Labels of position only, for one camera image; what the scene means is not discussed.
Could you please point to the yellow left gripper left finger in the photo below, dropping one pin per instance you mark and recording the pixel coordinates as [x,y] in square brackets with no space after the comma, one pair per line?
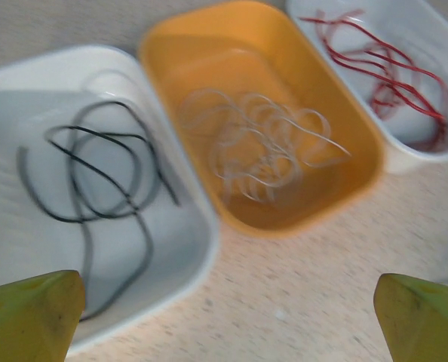
[28,324]

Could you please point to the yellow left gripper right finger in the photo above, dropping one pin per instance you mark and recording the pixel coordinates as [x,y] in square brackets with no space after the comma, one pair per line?
[427,328]

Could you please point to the white plastic bin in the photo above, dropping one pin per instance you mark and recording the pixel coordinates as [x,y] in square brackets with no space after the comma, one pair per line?
[171,264]
[416,26]

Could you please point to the orange plastic bin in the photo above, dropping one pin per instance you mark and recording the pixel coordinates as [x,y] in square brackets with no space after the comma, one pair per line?
[194,68]

